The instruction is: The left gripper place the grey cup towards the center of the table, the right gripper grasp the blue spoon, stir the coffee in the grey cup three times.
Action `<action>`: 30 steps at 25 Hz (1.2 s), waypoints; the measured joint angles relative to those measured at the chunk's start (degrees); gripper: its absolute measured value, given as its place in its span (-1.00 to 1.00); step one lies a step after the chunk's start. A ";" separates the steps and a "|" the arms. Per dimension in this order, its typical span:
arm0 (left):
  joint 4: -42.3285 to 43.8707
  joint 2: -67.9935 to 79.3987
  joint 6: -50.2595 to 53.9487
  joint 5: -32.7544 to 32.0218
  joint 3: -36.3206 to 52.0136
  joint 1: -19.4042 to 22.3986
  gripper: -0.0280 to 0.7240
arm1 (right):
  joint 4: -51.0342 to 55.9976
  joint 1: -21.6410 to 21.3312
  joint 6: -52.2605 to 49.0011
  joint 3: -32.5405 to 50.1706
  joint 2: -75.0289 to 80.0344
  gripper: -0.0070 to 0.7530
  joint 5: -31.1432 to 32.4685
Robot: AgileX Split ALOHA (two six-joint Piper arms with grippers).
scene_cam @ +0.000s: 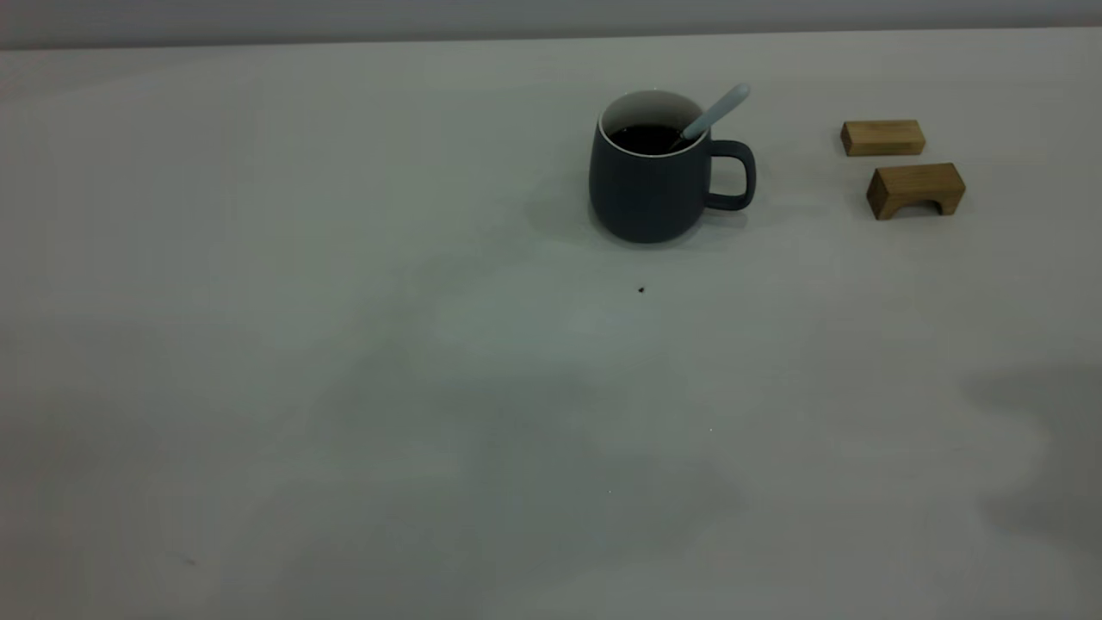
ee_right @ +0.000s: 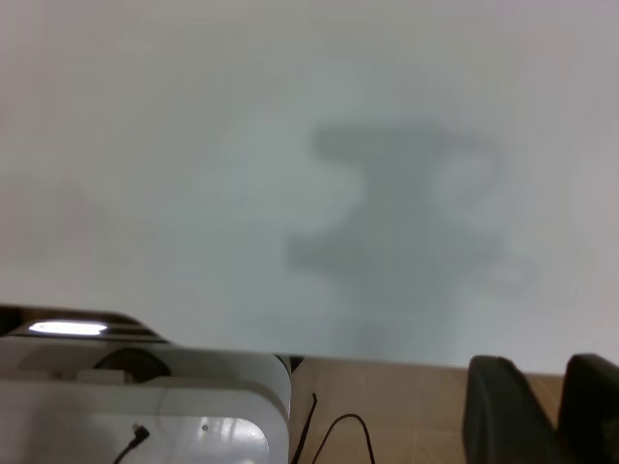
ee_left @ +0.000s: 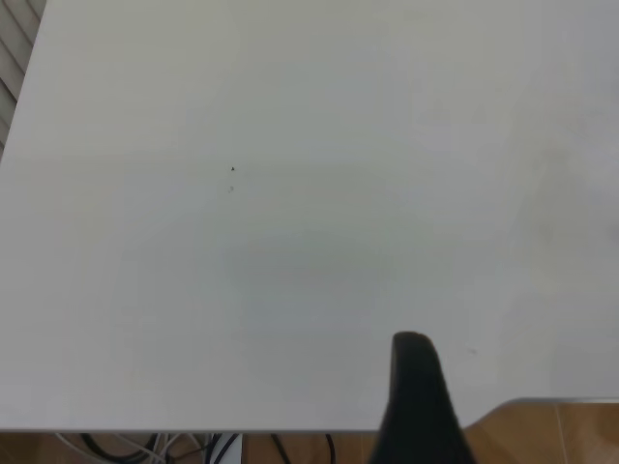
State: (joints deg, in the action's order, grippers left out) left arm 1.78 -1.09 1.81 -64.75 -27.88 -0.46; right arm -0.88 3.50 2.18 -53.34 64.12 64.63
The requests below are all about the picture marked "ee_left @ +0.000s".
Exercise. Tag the slatted window blind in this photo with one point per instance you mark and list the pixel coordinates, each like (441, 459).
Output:
(12, 58)

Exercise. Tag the white table leg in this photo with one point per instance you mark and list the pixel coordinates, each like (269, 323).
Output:
(232, 454)

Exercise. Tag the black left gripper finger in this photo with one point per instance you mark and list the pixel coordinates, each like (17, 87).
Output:
(416, 411)

